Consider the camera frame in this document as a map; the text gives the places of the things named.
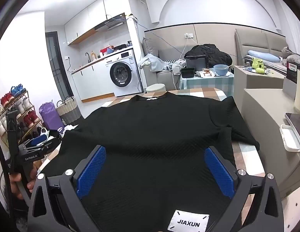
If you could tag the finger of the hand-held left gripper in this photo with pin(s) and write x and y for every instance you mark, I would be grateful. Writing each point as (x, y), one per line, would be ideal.
(50, 145)
(38, 140)

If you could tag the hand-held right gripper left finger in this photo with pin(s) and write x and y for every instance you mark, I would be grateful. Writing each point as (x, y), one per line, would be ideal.
(91, 169)

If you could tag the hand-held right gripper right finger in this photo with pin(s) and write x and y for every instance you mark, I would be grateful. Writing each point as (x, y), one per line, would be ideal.
(218, 171)

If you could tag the black knit sweater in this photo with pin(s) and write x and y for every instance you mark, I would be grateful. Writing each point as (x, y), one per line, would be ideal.
(152, 130)

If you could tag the white striped clothes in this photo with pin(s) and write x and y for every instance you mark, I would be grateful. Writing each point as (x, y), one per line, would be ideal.
(176, 66)

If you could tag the person's left hand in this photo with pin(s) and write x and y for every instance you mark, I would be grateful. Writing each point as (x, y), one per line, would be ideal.
(15, 186)

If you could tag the white plastic bag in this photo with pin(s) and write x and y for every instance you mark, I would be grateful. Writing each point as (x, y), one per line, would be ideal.
(70, 128)
(44, 132)

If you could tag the purple bag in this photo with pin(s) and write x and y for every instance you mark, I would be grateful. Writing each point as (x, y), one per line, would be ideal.
(50, 117)

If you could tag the checked tablecloth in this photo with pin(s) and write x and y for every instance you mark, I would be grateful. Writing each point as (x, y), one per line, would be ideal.
(246, 154)

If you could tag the shoe rack with shoes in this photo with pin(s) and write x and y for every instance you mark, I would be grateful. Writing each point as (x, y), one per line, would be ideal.
(21, 106)

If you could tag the woven basket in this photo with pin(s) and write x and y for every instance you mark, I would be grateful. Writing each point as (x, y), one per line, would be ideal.
(69, 110)

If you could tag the large beige cabinet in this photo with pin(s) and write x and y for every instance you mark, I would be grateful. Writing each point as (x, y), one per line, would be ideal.
(266, 118)

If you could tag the white kitchen counter cabinet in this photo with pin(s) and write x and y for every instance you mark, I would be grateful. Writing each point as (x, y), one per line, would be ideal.
(91, 82)

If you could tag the white plastic tray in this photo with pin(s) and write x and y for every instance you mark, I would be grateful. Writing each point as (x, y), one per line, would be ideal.
(289, 141)

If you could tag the dark glass door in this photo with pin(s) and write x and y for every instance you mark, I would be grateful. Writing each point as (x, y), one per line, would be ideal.
(58, 65)

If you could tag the side table with checked cloth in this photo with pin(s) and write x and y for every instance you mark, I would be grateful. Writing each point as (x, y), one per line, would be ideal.
(203, 83)

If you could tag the tablet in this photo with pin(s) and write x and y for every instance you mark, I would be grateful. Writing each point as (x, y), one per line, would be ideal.
(296, 122)

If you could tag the black faucet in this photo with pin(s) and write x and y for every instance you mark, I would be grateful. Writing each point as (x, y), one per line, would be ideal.
(88, 55)

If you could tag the white plate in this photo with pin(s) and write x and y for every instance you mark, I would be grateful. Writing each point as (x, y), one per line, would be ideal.
(212, 74)

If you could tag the yellow bottle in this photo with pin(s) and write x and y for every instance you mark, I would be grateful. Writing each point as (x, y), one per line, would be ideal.
(93, 56)

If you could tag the white washing machine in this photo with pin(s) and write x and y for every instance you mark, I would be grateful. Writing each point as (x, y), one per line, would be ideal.
(121, 75)

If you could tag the food tray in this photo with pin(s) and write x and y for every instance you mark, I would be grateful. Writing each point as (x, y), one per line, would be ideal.
(206, 73)

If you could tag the small beige cabinet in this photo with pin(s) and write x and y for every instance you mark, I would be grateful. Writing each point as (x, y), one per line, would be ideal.
(261, 80)

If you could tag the blue bowl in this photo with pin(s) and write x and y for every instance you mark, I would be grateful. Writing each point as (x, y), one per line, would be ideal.
(221, 70)

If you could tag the round stool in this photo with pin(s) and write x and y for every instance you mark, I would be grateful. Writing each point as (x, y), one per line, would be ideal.
(156, 88)

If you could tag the small black tray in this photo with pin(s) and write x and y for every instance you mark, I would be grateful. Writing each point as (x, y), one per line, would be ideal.
(187, 73)

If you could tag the red basket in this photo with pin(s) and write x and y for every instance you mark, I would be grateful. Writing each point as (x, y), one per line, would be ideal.
(106, 51)

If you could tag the grey box with black rim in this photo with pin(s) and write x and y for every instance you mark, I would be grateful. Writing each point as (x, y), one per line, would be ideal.
(195, 62)

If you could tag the green plush toy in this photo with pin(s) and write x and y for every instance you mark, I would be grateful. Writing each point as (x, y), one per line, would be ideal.
(258, 64)

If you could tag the black jacket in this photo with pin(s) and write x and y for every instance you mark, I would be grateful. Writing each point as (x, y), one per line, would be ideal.
(215, 52)

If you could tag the black box with label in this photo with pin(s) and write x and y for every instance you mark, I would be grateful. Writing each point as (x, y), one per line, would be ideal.
(292, 73)

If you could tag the blue pillow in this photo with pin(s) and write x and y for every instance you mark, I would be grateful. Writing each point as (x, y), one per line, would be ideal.
(263, 56)

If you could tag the light blue cloth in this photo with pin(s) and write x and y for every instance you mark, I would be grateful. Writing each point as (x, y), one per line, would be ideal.
(156, 62)

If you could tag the white upper cabinets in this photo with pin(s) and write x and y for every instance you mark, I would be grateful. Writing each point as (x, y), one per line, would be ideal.
(89, 19)

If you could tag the grey pillow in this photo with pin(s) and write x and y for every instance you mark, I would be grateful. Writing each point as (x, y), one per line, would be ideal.
(150, 48)

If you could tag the range hood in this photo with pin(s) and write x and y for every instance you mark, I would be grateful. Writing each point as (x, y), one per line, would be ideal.
(111, 23)

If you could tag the beige upholstered bed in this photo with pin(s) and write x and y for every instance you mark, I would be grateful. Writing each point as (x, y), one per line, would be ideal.
(253, 40)

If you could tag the grey blanket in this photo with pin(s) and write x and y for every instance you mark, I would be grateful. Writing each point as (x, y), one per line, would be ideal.
(293, 56)

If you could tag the white wall socket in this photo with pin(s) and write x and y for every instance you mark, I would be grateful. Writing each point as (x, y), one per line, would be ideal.
(189, 35)

